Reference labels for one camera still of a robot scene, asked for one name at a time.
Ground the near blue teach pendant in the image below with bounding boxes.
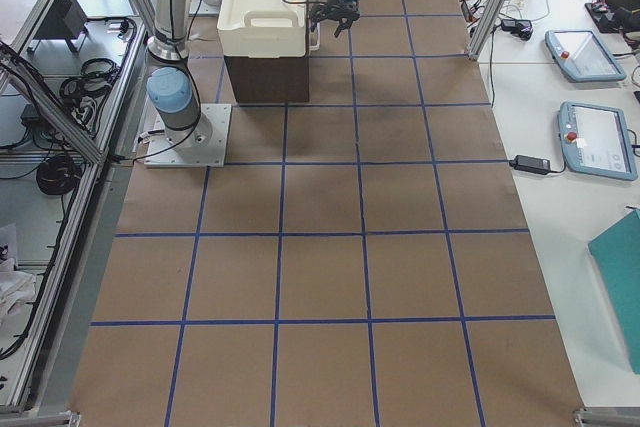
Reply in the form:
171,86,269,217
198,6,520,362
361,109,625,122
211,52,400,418
557,101,638,181

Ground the blue teach pendant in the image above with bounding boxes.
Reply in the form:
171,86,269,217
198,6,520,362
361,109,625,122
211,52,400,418
544,30,627,83
557,101,638,181

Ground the white plastic tray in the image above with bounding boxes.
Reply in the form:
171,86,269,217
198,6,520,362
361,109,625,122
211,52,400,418
217,0,308,58

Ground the black power adapter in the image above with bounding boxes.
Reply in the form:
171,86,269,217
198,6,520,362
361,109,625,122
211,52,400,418
509,155,551,175

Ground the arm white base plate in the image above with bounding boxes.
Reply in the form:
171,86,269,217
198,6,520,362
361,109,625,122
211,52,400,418
189,0,222,16
143,103,232,168

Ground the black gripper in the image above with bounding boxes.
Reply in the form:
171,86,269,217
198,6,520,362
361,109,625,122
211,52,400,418
309,1,360,37

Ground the white crumpled cloth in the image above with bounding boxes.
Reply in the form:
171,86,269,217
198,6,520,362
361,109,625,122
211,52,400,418
0,222,37,328

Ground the dark wooden drawer cabinet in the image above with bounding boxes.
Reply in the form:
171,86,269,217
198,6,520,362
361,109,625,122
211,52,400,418
223,0,312,104

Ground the far blue teach pendant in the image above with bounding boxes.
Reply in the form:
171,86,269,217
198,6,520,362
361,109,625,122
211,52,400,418
544,30,627,83

